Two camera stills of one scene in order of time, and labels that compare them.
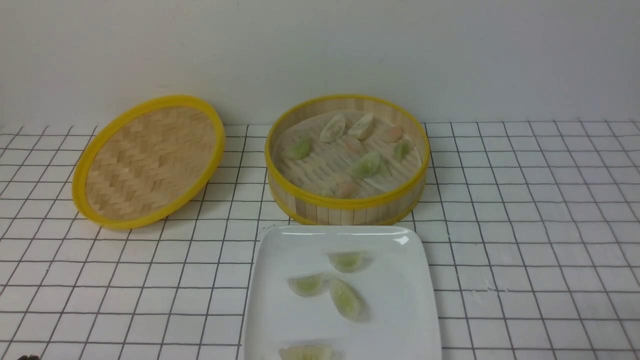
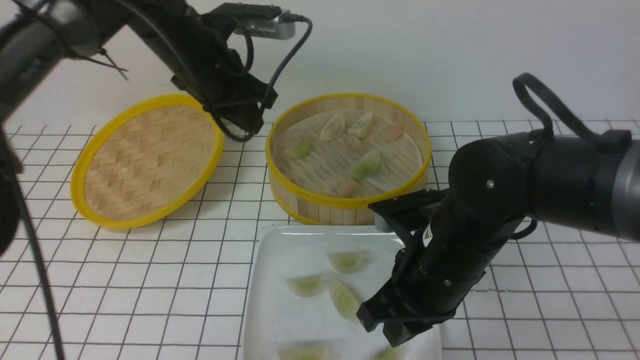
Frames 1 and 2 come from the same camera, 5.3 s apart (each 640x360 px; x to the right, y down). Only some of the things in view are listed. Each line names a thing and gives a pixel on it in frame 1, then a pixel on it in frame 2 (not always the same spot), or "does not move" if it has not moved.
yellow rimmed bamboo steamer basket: [348, 160] does not move
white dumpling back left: [334, 129] does not move
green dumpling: [298, 150] does not move
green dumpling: [402, 150] -> [389, 353]
